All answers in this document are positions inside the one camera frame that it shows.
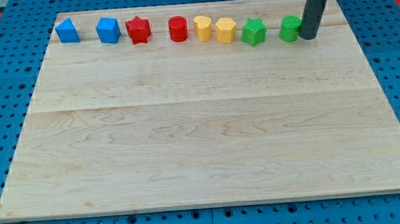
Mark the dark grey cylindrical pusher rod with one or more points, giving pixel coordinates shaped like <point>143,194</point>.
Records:
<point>312,15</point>

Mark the wooden board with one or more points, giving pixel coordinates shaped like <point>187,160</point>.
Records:
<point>118,129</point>

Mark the green cylinder block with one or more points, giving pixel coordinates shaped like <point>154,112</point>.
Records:
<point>290,25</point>

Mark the green star block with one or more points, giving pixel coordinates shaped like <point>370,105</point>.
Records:
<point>254,31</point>

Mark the yellow hexagon block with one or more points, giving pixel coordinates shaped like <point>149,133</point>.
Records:
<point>225,29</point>

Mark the yellow heart block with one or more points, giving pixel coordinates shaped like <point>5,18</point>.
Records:
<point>202,28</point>

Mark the red cylinder block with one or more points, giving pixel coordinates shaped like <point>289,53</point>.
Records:
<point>178,28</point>

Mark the red star block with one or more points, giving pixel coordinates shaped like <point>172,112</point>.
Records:
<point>138,30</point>

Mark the blue cube block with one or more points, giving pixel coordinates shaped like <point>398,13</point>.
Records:
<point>108,30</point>

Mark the blue triangle block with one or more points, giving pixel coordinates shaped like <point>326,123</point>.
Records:
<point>66,32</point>

